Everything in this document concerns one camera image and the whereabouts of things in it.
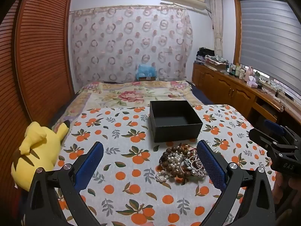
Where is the wooden louvered wardrobe door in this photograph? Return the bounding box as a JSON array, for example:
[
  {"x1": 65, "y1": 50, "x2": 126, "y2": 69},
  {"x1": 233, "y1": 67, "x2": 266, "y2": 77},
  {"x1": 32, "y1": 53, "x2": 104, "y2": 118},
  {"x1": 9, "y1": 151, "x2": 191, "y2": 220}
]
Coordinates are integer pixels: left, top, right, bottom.
[{"x1": 0, "y1": 0, "x2": 75, "y2": 217}]

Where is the cream window curtain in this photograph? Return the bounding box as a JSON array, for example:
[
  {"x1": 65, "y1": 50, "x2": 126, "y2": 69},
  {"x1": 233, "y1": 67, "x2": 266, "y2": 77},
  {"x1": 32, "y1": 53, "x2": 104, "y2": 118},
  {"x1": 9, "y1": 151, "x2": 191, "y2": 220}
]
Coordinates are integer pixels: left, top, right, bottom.
[{"x1": 209, "y1": 0, "x2": 223, "y2": 57}]

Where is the wooden window frame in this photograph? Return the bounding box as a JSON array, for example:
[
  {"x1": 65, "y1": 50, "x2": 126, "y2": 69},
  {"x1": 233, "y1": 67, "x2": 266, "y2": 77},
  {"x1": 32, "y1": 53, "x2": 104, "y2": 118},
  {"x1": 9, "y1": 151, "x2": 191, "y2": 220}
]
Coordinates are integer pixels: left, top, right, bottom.
[{"x1": 233, "y1": 0, "x2": 243, "y2": 67}]

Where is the blue plastic bag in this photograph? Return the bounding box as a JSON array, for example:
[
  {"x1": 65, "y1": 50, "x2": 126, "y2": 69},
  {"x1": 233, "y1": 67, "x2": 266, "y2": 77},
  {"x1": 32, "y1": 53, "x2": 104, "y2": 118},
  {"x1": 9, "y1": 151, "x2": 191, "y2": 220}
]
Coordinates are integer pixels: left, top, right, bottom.
[{"x1": 136, "y1": 64, "x2": 157, "y2": 80}]

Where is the pile of mixed jewelry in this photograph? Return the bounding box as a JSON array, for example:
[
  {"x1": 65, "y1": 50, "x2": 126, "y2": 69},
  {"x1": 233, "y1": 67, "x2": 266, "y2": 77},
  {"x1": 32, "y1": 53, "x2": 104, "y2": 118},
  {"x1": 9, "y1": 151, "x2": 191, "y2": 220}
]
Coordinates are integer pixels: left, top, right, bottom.
[{"x1": 156, "y1": 144, "x2": 208, "y2": 184}]

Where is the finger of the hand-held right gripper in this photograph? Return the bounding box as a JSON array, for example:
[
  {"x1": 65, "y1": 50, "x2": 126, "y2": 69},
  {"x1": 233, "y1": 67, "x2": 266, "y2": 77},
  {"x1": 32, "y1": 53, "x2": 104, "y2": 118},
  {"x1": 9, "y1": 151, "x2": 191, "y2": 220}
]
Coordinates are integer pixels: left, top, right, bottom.
[
  {"x1": 263, "y1": 119, "x2": 286, "y2": 135},
  {"x1": 249, "y1": 128, "x2": 280, "y2": 151}
]

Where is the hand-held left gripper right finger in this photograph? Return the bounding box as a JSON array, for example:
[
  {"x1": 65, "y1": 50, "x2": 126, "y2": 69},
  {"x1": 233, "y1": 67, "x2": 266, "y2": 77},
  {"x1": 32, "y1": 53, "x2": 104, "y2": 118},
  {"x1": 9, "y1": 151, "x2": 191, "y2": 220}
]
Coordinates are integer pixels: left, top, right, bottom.
[{"x1": 196, "y1": 140, "x2": 275, "y2": 226}]

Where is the dark blue bed sheet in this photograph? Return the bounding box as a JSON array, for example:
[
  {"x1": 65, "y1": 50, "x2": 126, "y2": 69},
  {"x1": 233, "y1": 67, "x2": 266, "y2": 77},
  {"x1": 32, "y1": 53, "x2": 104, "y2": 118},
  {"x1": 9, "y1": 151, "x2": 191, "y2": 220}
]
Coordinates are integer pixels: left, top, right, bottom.
[{"x1": 188, "y1": 84, "x2": 215, "y2": 106}]

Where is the row of cosmetic bottles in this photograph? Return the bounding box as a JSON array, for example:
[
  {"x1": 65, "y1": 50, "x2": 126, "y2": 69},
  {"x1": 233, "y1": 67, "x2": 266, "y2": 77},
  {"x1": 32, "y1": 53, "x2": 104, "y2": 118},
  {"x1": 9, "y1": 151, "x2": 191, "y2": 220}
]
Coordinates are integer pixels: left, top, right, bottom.
[{"x1": 227, "y1": 62, "x2": 254, "y2": 80}]

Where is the tangle of cables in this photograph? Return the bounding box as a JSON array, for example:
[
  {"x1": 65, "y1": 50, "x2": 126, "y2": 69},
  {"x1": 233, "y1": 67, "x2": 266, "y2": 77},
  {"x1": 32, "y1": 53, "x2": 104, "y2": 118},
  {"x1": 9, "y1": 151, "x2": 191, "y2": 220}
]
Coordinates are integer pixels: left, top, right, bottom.
[{"x1": 260, "y1": 79, "x2": 294, "y2": 102}]

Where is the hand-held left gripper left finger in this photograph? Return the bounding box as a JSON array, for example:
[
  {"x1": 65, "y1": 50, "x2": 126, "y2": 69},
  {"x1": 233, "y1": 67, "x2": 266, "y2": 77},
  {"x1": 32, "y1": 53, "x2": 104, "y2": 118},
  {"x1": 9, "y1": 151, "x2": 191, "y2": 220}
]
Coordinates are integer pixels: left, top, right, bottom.
[{"x1": 28, "y1": 141, "x2": 104, "y2": 226}]

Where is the orange fruit print tablecloth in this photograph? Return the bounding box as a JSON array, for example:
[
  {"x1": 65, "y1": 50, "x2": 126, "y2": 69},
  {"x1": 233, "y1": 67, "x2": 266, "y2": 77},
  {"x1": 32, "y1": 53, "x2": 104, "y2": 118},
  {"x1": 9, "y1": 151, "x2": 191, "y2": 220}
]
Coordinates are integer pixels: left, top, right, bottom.
[{"x1": 53, "y1": 104, "x2": 278, "y2": 226}]

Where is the yellow plush toy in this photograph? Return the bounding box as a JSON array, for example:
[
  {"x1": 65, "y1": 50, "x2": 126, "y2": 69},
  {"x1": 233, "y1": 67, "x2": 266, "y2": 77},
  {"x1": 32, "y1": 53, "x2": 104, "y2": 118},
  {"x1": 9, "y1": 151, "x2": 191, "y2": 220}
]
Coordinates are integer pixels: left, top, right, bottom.
[{"x1": 11, "y1": 120, "x2": 71, "y2": 192}]

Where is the pile of dark clothes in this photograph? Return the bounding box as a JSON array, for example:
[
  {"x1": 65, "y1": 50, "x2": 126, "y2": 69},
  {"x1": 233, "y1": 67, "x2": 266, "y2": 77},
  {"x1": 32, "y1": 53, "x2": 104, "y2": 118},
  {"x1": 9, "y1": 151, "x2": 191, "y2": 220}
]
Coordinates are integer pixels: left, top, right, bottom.
[{"x1": 196, "y1": 47, "x2": 215, "y2": 64}]

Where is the floral bed blanket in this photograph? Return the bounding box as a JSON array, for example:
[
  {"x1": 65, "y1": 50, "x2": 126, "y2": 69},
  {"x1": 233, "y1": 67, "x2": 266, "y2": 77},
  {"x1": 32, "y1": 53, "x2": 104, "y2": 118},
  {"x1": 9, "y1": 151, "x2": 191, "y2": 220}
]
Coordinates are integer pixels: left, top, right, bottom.
[{"x1": 50, "y1": 80, "x2": 205, "y2": 134}]

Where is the circle patterned sheer curtain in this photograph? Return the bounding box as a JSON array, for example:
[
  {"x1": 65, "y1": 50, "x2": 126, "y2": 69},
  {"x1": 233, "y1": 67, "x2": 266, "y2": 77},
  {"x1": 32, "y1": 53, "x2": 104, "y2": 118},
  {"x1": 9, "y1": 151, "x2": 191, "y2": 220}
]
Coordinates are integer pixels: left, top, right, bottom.
[{"x1": 70, "y1": 5, "x2": 194, "y2": 87}]

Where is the stack of folded light clothes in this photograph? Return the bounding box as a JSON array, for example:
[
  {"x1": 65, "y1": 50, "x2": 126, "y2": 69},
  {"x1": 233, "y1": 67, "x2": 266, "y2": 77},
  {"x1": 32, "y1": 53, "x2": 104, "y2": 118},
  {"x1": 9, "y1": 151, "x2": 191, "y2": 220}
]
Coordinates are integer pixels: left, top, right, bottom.
[{"x1": 204, "y1": 55, "x2": 230, "y2": 71}]

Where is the long wooden cabinet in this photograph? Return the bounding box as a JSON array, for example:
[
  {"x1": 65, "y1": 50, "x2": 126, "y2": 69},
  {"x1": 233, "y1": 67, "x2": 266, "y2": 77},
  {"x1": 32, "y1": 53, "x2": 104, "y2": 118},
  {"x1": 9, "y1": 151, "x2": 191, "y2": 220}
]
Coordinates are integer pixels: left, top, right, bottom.
[{"x1": 192, "y1": 61, "x2": 301, "y2": 132}]

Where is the black square box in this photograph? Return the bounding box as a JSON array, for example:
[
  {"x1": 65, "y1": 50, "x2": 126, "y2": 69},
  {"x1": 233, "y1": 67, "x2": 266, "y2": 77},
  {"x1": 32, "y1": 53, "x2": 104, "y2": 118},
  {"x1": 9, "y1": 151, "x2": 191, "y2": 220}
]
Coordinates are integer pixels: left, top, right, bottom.
[{"x1": 150, "y1": 100, "x2": 203, "y2": 143}]

